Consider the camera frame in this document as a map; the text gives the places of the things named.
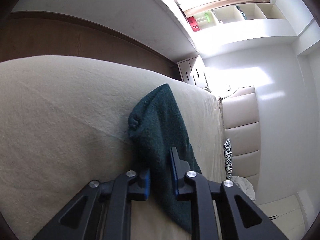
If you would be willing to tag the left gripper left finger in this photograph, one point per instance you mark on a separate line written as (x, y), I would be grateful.
(100, 210)

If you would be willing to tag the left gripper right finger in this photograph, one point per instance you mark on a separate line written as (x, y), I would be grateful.
(219, 210)

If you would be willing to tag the dark teal knit sweater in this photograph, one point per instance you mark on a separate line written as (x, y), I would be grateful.
(155, 126)

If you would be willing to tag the white duvet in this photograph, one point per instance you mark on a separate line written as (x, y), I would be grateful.
(245, 186)

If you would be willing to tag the zebra print pillow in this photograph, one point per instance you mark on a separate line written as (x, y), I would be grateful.
(227, 148)

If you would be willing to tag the cream padded headboard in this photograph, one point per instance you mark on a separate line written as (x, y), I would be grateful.
(241, 124)

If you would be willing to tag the bed with beige sheet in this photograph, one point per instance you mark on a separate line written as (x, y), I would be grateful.
(64, 122)

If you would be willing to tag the white drawer cabinet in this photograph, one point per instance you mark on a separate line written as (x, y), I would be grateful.
(192, 72)

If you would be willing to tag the red box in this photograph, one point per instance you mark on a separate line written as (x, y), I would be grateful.
(193, 23)

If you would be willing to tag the green container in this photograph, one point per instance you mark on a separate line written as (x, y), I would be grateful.
(206, 20)

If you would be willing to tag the white wall shelf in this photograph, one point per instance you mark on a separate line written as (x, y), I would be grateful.
(242, 22)

